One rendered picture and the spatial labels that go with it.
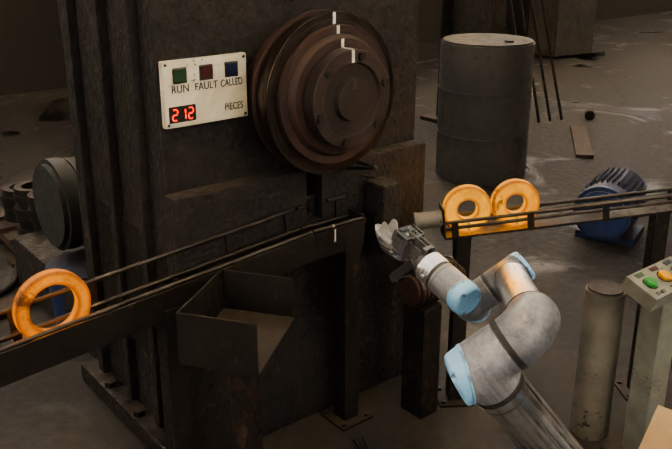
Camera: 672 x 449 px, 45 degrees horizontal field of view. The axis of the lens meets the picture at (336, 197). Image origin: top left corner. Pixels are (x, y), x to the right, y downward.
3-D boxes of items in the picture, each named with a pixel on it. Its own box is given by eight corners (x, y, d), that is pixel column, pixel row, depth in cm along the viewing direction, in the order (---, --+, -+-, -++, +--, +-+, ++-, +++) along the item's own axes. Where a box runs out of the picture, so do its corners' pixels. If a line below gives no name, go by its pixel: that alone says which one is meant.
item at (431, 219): (413, 226, 269) (411, 209, 267) (440, 223, 269) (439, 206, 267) (416, 233, 263) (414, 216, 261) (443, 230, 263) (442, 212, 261)
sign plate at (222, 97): (162, 128, 220) (157, 61, 214) (244, 114, 235) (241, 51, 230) (166, 129, 218) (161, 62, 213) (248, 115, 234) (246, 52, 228)
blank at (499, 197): (488, 181, 264) (491, 184, 261) (536, 175, 264) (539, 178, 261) (491, 226, 269) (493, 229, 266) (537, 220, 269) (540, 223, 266)
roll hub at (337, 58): (303, 152, 228) (302, 52, 219) (378, 137, 245) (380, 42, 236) (315, 157, 224) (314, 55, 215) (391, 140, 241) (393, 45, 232)
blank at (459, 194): (440, 187, 263) (442, 190, 260) (488, 181, 264) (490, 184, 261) (443, 231, 269) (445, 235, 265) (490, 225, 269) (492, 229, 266)
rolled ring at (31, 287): (33, 358, 199) (28, 353, 201) (101, 319, 208) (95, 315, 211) (4, 296, 191) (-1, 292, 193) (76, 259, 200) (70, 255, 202)
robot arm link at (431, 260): (445, 282, 224) (419, 292, 218) (433, 272, 227) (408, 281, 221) (454, 257, 219) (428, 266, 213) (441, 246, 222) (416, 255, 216)
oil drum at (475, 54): (415, 172, 541) (420, 35, 512) (476, 156, 576) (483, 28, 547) (483, 194, 497) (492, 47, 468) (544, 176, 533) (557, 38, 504)
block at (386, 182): (361, 247, 272) (362, 178, 264) (379, 241, 276) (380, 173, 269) (382, 257, 264) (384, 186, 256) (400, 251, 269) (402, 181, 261)
